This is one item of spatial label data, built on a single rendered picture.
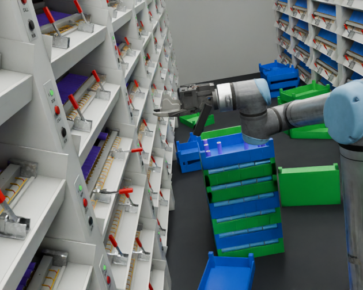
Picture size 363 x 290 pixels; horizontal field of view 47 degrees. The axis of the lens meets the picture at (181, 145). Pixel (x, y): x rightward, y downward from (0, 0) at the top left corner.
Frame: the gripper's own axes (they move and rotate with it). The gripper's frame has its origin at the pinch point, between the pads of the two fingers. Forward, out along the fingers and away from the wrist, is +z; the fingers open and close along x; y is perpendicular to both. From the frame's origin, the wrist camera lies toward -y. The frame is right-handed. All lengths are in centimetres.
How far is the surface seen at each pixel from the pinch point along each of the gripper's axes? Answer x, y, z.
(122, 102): -6.5, 3.9, 12.1
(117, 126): -6.2, -4.6, 15.5
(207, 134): -74, -38, -14
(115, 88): -0.9, 10.1, 12.2
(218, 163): -24.1, -32.2, -17.6
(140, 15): -146, 21, 18
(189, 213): -71, -83, 2
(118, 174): 22.9, -9.5, 11.6
